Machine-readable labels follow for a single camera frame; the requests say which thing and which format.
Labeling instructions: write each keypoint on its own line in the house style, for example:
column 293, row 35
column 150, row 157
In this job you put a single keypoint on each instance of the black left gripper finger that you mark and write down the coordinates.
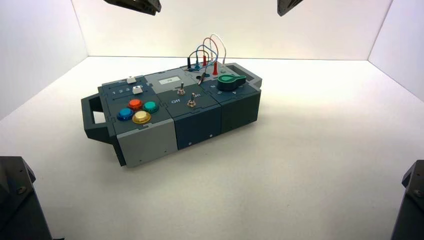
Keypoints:
column 139, row 5

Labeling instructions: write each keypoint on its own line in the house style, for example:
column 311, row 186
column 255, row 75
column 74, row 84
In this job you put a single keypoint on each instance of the yellow round push button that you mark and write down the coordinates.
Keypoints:
column 141, row 116

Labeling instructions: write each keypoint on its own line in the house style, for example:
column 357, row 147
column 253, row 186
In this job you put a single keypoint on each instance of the orange round push button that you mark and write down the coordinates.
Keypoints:
column 135, row 104

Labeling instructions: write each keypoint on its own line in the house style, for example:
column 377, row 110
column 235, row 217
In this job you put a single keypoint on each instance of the metal toggle switch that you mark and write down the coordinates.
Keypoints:
column 181, row 90
column 191, row 102

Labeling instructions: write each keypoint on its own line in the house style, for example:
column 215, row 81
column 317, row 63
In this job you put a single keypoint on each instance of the green round push button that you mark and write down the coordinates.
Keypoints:
column 150, row 106

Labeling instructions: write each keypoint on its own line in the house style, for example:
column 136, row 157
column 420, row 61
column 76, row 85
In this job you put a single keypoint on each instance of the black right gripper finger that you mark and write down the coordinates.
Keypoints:
column 286, row 6

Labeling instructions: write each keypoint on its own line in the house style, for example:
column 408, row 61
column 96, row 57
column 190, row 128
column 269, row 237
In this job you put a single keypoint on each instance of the small grey display screen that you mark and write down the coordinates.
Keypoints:
column 169, row 80

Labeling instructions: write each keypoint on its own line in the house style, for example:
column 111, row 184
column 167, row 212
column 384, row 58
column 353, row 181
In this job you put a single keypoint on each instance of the white slider keycap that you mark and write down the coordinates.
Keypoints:
column 136, row 90
column 131, row 80

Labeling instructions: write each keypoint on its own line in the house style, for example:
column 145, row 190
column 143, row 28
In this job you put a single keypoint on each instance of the blue round push button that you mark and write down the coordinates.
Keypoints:
column 125, row 114

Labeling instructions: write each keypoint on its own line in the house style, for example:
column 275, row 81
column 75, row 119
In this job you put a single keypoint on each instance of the grey modular task board box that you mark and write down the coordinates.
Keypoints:
column 145, row 145

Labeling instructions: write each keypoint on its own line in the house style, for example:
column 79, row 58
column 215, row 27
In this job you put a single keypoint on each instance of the green pointer rotary knob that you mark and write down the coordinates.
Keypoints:
column 229, row 82

